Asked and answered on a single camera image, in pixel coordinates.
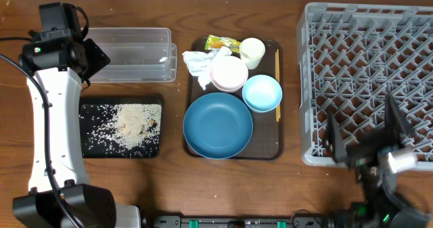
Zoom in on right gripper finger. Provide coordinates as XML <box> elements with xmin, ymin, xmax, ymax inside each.
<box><xmin>384</xmin><ymin>94</ymin><xmax>413</xmax><ymax>140</ymax></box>
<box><xmin>323</xmin><ymin>114</ymin><xmax>347</xmax><ymax>163</ymax></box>

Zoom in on rice food waste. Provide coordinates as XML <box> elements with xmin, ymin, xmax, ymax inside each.
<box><xmin>81</xmin><ymin>103</ymin><xmax>162</xmax><ymax>156</ymax></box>

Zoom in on light blue bowl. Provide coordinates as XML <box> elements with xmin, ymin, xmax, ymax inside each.
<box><xmin>242</xmin><ymin>74</ymin><xmax>283</xmax><ymax>113</ymax></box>

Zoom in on dark blue plate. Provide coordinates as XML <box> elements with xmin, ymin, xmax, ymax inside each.
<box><xmin>183</xmin><ymin>93</ymin><xmax>254</xmax><ymax>160</ymax></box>

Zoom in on cream plastic cup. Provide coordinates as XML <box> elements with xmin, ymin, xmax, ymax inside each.
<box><xmin>240</xmin><ymin>38</ymin><xmax>265</xmax><ymax>70</ymax></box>

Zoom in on pink bowl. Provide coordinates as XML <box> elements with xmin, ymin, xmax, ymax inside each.
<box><xmin>210</xmin><ymin>55</ymin><xmax>248</xmax><ymax>93</ymax></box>

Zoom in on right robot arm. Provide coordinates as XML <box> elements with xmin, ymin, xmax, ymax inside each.
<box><xmin>321</xmin><ymin>95</ymin><xmax>431</xmax><ymax>227</ymax></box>

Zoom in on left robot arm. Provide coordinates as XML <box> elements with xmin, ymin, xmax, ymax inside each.
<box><xmin>1</xmin><ymin>27</ymin><xmax>142</xmax><ymax>227</ymax></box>

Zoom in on grey dishwasher rack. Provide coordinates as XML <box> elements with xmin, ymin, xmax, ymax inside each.
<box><xmin>297</xmin><ymin>3</ymin><xmax>432</xmax><ymax>171</ymax></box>

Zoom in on clear plastic bin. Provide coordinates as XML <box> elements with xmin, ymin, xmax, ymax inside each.
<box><xmin>87</xmin><ymin>28</ymin><xmax>177</xmax><ymax>83</ymax></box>

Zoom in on black tray bin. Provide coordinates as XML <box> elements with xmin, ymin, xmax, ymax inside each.
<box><xmin>78</xmin><ymin>96</ymin><xmax>163</xmax><ymax>159</ymax></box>

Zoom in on wooden chopstick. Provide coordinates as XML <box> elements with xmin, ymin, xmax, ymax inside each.
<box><xmin>275</xmin><ymin>48</ymin><xmax>280</xmax><ymax>122</ymax></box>
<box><xmin>277</xmin><ymin>48</ymin><xmax>281</xmax><ymax>122</ymax></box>

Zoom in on crumpled white napkin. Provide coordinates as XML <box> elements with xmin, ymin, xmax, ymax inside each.
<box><xmin>183</xmin><ymin>46</ymin><xmax>232</xmax><ymax>90</ymax></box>

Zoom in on yellow green snack wrapper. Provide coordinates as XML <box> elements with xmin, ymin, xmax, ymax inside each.
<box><xmin>204</xmin><ymin>35</ymin><xmax>241</xmax><ymax>53</ymax></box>

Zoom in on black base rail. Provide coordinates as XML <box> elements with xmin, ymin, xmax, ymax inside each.
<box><xmin>152</xmin><ymin>215</ymin><xmax>336</xmax><ymax>228</ymax></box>

